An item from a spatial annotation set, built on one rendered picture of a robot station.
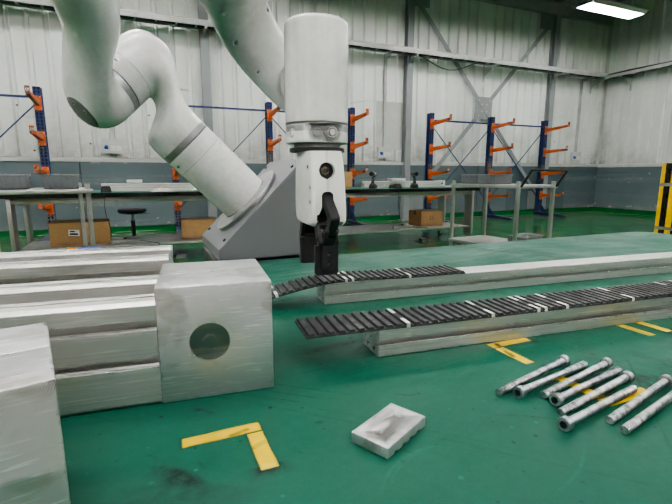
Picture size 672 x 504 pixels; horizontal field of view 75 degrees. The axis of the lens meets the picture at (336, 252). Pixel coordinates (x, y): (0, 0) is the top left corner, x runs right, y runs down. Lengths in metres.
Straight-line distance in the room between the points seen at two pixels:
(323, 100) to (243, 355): 0.34
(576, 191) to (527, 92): 3.05
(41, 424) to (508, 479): 0.25
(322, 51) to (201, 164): 0.49
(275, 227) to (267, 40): 0.43
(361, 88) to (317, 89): 8.67
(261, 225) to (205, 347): 0.62
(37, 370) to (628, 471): 0.33
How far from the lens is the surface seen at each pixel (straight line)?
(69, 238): 5.40
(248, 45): 0.67
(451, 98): 10.34
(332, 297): 0.62
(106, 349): 0.38
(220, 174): 1.01
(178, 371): 0.38
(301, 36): 0.60
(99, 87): 0.97
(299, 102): 0.58
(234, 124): 8.30
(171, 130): 1.00
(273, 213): 0.97
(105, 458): 0.35
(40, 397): 0.23
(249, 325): 0.37
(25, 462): 0.24
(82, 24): 0.91
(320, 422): 0.35
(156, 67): 1.04
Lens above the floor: 0.96
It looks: 10 degrees down
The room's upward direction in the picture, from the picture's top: straight up
